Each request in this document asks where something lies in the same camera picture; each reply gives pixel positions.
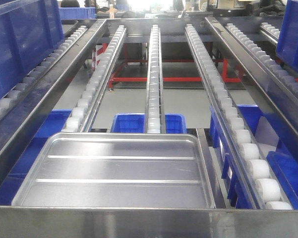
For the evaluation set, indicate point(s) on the ribbed silver metal tray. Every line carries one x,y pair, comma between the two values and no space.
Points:
115,170

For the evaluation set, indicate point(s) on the dark tray far left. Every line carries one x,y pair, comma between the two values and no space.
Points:
68,26

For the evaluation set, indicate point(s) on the centre white roller track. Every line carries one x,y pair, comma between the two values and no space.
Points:
154,111

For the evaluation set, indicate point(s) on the white roller track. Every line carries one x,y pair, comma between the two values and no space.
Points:
154,111
249,180
83,115

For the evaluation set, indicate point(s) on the small blue bin below centre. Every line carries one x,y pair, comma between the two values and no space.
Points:
134,123

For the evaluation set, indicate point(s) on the left white roller track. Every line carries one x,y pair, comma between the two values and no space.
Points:
83,115

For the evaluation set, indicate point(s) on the blue bin lower left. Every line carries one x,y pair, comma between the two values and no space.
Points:
53,124

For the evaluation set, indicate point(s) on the blue crate in background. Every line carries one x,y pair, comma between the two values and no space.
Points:
77,13

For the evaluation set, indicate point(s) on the right white roller track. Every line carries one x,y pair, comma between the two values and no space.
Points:
249,180

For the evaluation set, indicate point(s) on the blue bins lower right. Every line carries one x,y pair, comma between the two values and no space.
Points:
279,158

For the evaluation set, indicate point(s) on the far left roller track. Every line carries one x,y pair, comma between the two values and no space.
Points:
11,98

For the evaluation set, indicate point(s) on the large blue bin upper left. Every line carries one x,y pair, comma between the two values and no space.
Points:
29,31

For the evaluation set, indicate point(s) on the far right roller track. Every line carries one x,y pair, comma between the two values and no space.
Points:
281,74

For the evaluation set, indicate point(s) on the blue bin upper right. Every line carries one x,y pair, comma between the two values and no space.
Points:
287,47

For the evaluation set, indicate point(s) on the steel front rail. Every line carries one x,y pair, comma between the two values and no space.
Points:
36,222

